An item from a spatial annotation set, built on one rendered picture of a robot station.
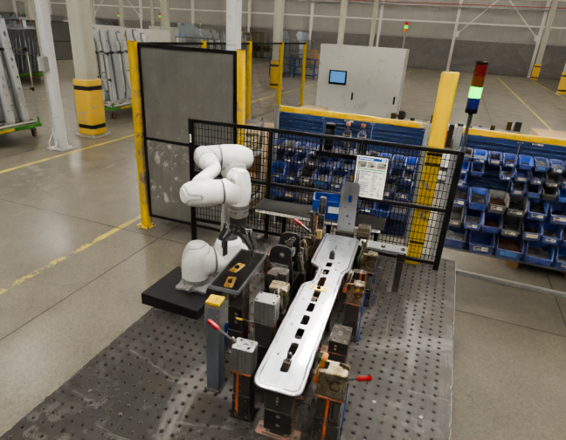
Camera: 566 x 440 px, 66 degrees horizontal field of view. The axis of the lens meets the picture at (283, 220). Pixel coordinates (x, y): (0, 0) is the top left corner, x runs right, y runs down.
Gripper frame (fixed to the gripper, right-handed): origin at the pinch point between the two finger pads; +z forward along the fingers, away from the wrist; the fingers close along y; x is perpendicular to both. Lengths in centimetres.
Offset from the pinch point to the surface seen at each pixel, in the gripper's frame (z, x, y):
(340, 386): 21, -29, 63
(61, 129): 85, 355, -602
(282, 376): 22, -34, 42
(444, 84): -72, 140, 55
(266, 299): 10.9, -7.7, 20.2
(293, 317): 21.9, 0.8, 29.9
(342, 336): 19, -4, 54
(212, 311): 9.4, -28.9, 7.3
